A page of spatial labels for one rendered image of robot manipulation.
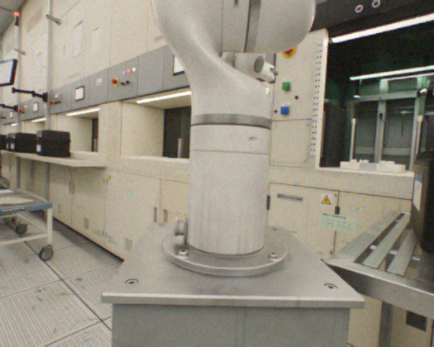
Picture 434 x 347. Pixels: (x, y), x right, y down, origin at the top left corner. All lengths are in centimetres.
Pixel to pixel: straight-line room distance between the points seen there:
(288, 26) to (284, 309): 35
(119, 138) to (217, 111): 185
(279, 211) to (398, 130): 103
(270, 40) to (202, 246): 30
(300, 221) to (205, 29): 88
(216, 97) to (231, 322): 27
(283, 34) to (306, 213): 81
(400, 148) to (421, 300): 154
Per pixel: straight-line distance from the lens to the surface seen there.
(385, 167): 121
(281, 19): 40
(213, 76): 36
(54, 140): 297
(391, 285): 41
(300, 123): 112
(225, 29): 40
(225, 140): 34
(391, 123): 194
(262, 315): 33
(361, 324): 116
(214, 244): 36
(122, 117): 219
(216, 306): 31
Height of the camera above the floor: 91
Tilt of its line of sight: 4 degrees down
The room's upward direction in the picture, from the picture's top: 3 degrees clockwise
